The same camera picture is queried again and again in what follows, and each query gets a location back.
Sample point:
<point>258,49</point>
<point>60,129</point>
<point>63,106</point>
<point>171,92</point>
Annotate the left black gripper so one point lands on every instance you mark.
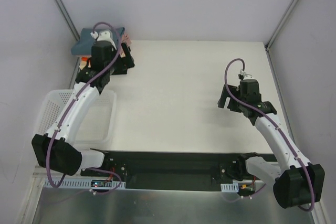
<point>123,61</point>

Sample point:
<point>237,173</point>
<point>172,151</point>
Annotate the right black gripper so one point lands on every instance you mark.
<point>230,98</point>

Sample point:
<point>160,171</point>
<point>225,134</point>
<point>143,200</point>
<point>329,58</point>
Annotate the teal blue t-shirt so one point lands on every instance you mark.
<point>82,48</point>

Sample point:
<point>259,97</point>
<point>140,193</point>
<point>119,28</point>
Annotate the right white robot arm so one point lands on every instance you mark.
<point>296,181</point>

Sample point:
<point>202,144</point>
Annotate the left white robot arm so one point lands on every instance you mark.
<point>55,150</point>

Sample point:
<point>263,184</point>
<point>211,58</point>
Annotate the folded pink t-shirt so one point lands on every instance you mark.
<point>125,39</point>

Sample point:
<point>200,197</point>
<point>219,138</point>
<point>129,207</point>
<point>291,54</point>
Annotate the folded cream t-shirt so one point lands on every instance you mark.
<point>84,64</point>

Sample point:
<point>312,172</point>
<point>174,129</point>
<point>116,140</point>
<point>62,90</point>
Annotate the white perforated plastic basket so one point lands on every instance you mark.
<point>97,126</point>

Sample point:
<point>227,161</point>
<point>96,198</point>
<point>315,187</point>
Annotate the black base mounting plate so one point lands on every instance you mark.
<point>173,171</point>

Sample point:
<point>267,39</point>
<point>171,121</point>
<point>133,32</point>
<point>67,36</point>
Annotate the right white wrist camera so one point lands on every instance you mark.
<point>243,75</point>

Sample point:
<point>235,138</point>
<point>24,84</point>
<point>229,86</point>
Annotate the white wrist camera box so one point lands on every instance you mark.
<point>105,35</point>

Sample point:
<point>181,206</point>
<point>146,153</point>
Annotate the left aluminium frame post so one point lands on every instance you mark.
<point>69,23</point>

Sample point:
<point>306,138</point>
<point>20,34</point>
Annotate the aluminium frame post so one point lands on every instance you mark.
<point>281,24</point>
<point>69,23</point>

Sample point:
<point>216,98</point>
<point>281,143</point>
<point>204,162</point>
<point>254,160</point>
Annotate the right white cable duct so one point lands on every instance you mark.
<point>235,187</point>

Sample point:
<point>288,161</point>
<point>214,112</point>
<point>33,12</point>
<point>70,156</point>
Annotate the white cable duct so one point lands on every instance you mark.
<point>91,184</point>
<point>235,187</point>

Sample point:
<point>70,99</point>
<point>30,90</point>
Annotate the left white cable duct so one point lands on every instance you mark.
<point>91,184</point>

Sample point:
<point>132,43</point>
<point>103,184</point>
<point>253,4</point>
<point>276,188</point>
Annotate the right aluminium frame post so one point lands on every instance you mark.
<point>281,24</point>

